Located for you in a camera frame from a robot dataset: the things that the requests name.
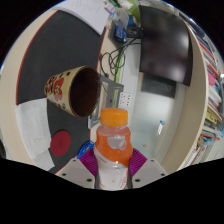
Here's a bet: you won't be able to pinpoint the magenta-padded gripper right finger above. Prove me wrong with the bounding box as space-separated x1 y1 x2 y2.
127 148 169 190

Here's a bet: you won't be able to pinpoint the grey metal laptop stand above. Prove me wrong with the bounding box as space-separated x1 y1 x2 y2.
87 74 125 129

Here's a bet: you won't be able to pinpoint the white wall socket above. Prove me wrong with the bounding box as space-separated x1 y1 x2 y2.
119 92 133 109

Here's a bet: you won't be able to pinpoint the orange drink bottle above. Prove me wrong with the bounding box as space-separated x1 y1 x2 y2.
93 107 134 191

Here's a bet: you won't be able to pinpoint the small blue box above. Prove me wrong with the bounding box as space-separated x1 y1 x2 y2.
114 24 128 44

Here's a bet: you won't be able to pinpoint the flat round red coaster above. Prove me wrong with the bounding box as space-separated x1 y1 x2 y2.
49 130 72 157

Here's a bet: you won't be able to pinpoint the white tissue sheet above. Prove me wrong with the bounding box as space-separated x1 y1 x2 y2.
14 97 56 172

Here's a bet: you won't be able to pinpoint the shelf with books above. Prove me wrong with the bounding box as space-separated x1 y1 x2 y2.
159 13 224 174

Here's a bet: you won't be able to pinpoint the black computer monitor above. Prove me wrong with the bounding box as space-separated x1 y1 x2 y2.
138 4 194 88

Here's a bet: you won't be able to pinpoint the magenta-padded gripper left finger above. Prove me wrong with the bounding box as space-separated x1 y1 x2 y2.
54 147 100 190

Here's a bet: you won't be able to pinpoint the black red-edged desk mat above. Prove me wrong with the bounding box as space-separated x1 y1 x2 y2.
15 9 109 174

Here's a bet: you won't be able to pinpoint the black cables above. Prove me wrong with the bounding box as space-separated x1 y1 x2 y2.
99 36 141 79

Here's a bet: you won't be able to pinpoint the floral paper cup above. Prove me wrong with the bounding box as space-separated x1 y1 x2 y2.
44 65 102 119

